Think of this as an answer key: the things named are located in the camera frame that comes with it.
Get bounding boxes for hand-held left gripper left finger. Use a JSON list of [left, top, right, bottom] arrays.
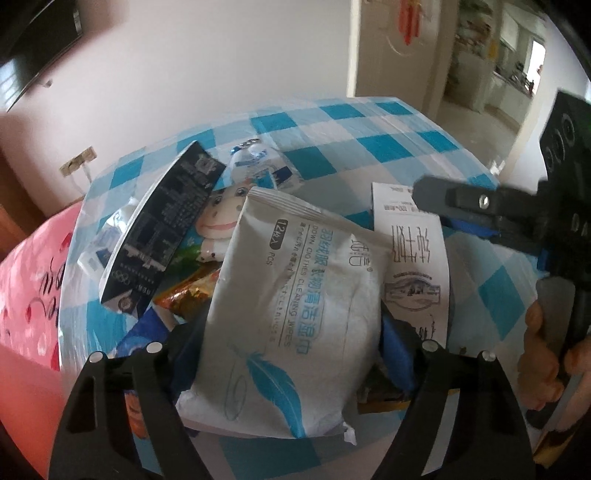
[[48, 314, 214, 480]]

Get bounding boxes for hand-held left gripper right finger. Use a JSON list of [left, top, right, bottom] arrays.
[[369, 302, 536, 480]]

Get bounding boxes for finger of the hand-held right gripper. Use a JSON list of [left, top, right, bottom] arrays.
[[441, 219, 550, 278], [412, 176, 548, 232]]

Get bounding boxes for white milk carton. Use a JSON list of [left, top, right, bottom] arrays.
[[372, 182, 451, 352]]

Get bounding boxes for white wet wipes packet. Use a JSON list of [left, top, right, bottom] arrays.
[[175, 187, 393, 446]]

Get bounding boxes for cow print snack packet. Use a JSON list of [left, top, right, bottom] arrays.
[[178, 185, 252, 265]]

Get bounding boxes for person's right hand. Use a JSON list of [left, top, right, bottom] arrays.
[[517, 300, 591, 411]]

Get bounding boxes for dark gold wrapper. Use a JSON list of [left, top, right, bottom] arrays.
[[358, 360, 416, 414]]

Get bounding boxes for blue glossy packet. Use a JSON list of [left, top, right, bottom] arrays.
[[115, 309, 185, 439]]

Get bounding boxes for orange snack wrapper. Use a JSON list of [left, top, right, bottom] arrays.
[[154, 268, 222, 321]]

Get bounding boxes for blue checkered tablecloth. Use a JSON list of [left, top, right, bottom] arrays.
[[58, 96, 550, 480]]

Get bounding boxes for white kitchen cabinet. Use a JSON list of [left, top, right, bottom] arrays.
[[455, 60, 496, 112]]

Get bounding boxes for black carton box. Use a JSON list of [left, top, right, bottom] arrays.
[[99, 141, 227, 319]]

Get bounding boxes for white and blue packet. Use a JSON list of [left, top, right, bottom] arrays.
[[76, 208, 139, 278]]

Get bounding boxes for kitchen window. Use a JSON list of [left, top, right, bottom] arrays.
[[526, 39, 546, 95]]

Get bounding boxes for white door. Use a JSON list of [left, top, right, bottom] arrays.
[[356, 0, 458, 118]]

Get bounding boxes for yellow snack packet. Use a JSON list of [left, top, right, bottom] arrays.
[[533, 429, 570, 472]]

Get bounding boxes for red hanging door decoration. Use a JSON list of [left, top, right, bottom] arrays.
[[399, 0, 423, 47]]

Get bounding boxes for white pouch with blue label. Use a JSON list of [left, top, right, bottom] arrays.
[[228, 136, 305, 195]]

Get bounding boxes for brown wooden cabinet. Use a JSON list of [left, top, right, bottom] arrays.
[[0, 152, 47, 259]]

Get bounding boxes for wall power socket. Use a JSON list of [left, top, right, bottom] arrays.
[[60, 146, 98, 177]]

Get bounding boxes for wall-mounted television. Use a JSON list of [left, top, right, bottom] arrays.
[[0, 0, 86, 114]]

